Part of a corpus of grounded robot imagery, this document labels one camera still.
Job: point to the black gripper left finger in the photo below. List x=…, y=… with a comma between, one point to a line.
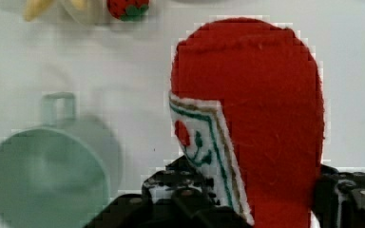
x=177, y=197

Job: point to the red plush ketchup bottle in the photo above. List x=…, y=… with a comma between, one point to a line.
x=247, y=107

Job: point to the green metal pot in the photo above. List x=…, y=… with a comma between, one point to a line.
x=60, y=174

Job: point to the red plush strawberry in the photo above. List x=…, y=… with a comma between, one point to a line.
x=127, y=10

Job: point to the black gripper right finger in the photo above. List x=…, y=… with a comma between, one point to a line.
x=339, y=199

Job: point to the yellow plush banana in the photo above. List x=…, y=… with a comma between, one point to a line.
x=34, y=8

